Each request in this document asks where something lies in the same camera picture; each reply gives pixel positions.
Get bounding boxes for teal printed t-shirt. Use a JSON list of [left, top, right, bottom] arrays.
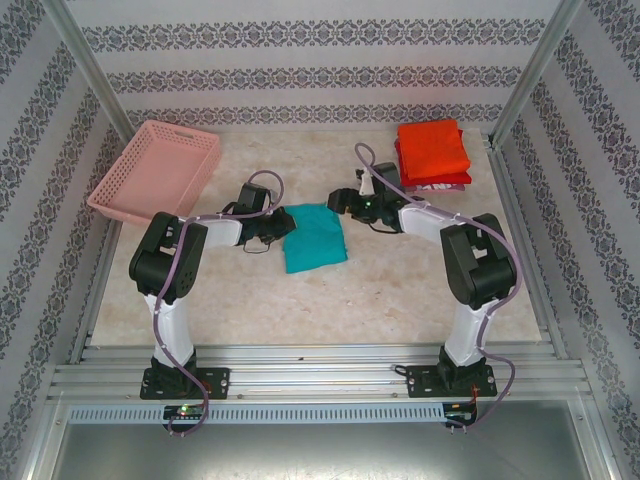
[[280, 202, 350, 275]]

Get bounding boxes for pink plastic basket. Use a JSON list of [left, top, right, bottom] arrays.
[[85, 119, 222, 225]]

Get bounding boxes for folded red t-shirt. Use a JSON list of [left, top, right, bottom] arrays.
[[393, 137, 474, 188]]

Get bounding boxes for folded orange t-shirt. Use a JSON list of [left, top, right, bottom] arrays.
[[397, 119, 472, 181]]

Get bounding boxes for grey metal tray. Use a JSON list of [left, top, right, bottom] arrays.
[[29, 394, 616, 480]]

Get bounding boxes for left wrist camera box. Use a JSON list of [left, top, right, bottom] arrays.
[[235, 182, 271, 215]]

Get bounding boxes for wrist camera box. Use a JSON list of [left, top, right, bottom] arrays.
[[235, 182, 271, 215], [354, 162, 401, 196]]

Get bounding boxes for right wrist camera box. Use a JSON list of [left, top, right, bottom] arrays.
[[354, 162, 401, 196]]

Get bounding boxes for aluminium side rail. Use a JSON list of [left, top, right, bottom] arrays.
[[488, 142, 569, 359], [67, 144, 146, 364]]

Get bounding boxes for aluminium mounting rail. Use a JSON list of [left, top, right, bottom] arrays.
[[47, 342, 594, 402]]

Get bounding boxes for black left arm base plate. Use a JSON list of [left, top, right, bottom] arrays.
[[139, 367, 232, 401]]

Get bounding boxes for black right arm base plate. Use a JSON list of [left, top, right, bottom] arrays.
[[405, 363, 499, 400]]

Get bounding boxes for grey slotted cable duct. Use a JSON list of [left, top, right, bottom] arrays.
[[67, 402, 446, 424]]

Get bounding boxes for aluminium frame post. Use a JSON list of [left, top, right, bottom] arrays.
[[487, 0, 589, 149], [44, 0, 146, 151]]

